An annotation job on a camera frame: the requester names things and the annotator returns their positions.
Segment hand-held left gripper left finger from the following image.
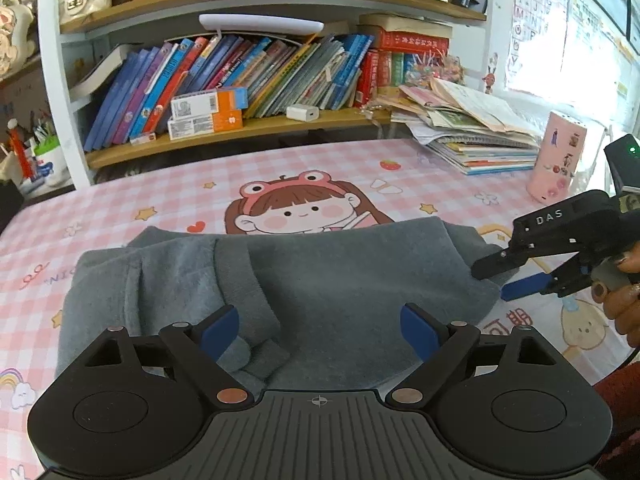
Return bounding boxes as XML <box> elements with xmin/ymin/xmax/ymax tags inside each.
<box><xmin>65</xmin><ymin>305</ymin><xmax>251</xmax><ymax>408</ymax></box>

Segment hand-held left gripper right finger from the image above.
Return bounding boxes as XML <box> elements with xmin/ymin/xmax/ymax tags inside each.
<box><xmin>387</xmin><ymin>303</ymin><xmax>576</xmax><ymax>407</ymax></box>

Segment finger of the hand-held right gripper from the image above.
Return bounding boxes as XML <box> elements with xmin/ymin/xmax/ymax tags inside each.
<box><xmin>501</xmin><ymin>252</ymin><xmax>608</xmax><ymax>302</ymax></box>
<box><xmin>471</xmin><ymin>245</ymin><xmax>523</xmax><ymax>281</ymax></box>

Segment grey fleece sweatshirt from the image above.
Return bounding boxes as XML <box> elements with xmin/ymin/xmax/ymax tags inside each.
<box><xmin>55</xmin><ymin>216</ymin><xmax>503</xmax><ymax>396</ymax></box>

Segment person's right hand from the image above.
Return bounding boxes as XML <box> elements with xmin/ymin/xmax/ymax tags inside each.
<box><xmin>590</xmin><ymin>252</ymin><xmax>640</xmax><ymax>348</ymax></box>

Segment pink cartoon box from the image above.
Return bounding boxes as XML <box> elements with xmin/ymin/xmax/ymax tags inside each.
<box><xmin>526</xmin><ymin>111</ymin><xmax>587</xmax><ymax>204</ymax></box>

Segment stack of papers and notebooks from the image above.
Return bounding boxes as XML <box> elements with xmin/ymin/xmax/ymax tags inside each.
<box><xmin>375</xmin><ymin>77</ymin><xmax>543</xmax><ymax>176</ymax></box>

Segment person's dark red sweater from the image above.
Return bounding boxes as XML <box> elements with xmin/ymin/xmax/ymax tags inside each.
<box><xmin>592</xmin><ymin>347</ymin><xmax>640</xmax><ymax>480</ymax></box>

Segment pink checked cartoon table mat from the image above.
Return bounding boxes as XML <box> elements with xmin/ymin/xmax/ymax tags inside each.
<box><xmin>0</xmin><ymin>139</ymin><xmax>638</xmax><ymax>480</ymax></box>

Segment red thick dictionary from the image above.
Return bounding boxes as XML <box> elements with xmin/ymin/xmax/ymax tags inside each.
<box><xmin>357</xmin><ymin>25</ymin><xmax>451</xmax><ymax>108</ymax></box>

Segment white jar with green lid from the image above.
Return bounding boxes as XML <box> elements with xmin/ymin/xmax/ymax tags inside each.
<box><xmin>20</xmin><ymin>135</ymin><xmax>76</xmax><ymax>198</ymax></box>

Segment row of colourful books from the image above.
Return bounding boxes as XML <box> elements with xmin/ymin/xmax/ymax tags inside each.
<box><xmin>82</xmin><ymin>34</ymin><xmax>381</xmax><ymax>153</ymax></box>

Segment bunch of pens in holder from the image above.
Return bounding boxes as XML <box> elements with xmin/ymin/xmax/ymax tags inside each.
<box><xmin>27</xmin><ymin>112</ymin><xmax>58</xmax><ymax>146</ymax></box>

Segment red tassel ornament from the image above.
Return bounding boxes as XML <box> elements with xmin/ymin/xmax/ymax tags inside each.
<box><xmin>5</xmin><ymin>117</ymin><xmax>33</xmax><ymax>183</ymax></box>

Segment thick dark-covered book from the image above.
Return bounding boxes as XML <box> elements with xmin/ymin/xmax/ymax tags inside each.
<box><xmin>70</xmin><ymin>42</ymin><xmax>132</xmax><ymax>102</ymax></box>

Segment white wooden bookshelf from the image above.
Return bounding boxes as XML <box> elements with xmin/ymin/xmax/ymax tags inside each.
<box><xmin>37</xmin><ymin>0</ymin><xmax>493</xmax><ymax>191</ymax></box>

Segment white lamp bar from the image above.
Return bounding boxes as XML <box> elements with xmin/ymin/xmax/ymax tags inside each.
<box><xmin>199</xmin><ymin>14</ymin><xmax>325</xmax><ymax>36</ymax></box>

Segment cream patterned figurine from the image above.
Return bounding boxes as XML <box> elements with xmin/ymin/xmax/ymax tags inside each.
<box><xmin>0</xmin><ymin>0</ymin><xmax>38</xmax><ymax>80</ymax></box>

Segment white wall chart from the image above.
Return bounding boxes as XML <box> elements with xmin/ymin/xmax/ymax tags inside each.
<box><xmin>567</xmin><ymin>0</ymin><xmax>640</xmax><ymax>111</ymax></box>

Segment alphabet wall poster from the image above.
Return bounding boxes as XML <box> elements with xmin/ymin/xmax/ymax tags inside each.
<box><xmin>505</xmin><ymin>0</ymin><xmax>571</xmax><ymax>92</ymax></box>

